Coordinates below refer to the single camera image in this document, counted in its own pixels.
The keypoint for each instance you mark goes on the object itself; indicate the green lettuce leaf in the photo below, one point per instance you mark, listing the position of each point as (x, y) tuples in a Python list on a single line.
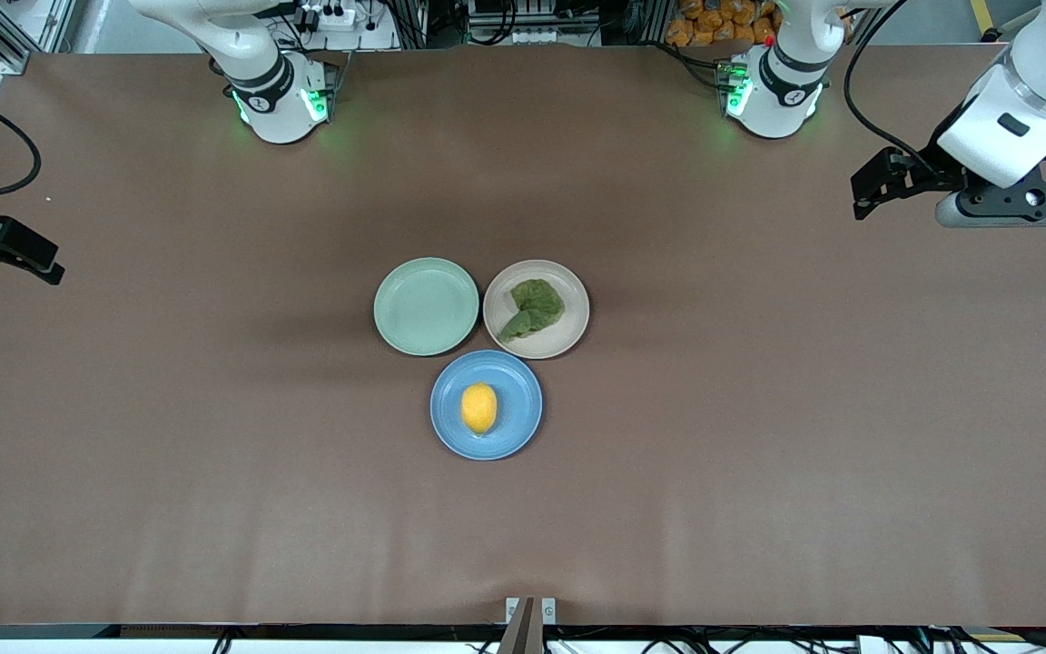
[(537, 307)]

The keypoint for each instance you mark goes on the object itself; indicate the yellow lemon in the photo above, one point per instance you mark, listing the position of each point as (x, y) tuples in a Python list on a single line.
[(478, 408)]

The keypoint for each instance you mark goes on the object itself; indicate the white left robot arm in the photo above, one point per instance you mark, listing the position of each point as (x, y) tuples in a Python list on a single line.
[(1036, 82)]

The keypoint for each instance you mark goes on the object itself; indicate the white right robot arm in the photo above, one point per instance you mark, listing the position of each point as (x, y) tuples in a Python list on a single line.
[(269, 77)]

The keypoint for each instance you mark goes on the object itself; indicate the bag of orange items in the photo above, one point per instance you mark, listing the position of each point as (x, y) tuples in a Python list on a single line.
[(723, 23)]

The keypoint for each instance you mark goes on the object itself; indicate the beige plate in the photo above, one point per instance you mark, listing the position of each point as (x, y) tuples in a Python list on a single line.
[(568, 331)]

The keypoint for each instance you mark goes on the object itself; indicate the white power strip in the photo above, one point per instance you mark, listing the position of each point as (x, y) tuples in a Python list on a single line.
[(328, 16)]

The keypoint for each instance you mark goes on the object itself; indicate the mint green plate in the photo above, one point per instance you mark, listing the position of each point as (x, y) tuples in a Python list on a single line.
[(427, 306)]

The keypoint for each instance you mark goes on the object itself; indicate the aluminium frame profile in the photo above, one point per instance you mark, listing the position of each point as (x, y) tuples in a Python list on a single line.
[(10, 36)]

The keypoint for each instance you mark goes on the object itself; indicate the metal table edge bracket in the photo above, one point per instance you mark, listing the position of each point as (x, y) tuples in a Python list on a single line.
[(530, 613)]

